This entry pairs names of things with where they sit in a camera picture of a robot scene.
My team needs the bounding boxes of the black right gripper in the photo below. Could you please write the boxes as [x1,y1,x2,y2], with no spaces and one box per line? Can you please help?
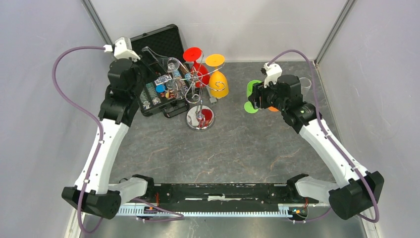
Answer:
[248,76,287,112]

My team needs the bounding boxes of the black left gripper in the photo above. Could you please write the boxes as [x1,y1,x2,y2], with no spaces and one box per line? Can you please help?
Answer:
[129,47,169,99]

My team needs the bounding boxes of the clear wine glass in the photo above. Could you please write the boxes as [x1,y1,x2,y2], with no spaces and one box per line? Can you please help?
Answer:
[299,77,312,97]
[166,57,181,73]

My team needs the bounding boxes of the orange plastic wine glass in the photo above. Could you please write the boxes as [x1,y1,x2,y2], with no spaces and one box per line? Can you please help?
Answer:
[268,107,279,112]

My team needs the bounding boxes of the green plastic wine glass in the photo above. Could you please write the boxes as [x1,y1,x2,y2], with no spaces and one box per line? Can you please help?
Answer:
[244,80,261,114]

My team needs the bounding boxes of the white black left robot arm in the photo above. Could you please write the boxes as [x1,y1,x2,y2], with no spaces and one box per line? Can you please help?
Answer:
[61,45,156,220]

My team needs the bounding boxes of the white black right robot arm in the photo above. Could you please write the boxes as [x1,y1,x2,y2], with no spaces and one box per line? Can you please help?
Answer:
[248,75,384,223]

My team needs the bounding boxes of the red plastic wine glass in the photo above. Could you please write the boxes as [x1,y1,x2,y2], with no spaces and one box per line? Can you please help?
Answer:
[183,47,210,88]

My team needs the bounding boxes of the yellow plastic wine glass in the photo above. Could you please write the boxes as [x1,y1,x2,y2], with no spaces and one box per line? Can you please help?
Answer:
[206,54,229,99]

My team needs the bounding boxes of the black poker chip case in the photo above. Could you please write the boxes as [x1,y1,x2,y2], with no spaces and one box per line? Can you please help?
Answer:
[130,24,190,118]

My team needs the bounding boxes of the grey white blue brick toy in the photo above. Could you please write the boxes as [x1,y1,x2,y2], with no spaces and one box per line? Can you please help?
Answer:
[209,96,217,106]

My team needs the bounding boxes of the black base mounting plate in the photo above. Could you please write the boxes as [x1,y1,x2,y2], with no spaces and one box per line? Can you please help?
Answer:
[142,183,319,212]

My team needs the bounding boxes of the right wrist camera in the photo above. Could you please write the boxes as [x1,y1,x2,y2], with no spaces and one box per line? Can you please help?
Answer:
[262,62,282,88]

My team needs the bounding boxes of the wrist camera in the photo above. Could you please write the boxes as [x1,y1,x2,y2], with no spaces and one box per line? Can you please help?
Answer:
[104,36,141,62]
[262,62,282,88]

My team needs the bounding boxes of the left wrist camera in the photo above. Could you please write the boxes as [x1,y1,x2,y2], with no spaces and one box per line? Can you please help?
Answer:
[104,36,141,62]

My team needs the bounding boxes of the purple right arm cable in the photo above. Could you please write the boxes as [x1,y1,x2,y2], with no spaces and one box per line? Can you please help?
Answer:
[267,49,380,224]

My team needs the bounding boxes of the chrome wire glass rack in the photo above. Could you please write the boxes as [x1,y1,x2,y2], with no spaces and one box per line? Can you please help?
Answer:
[185,70,215,131]

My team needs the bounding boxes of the slotted cable duct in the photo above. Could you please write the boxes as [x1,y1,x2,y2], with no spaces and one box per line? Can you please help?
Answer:
[116,203,293,218]

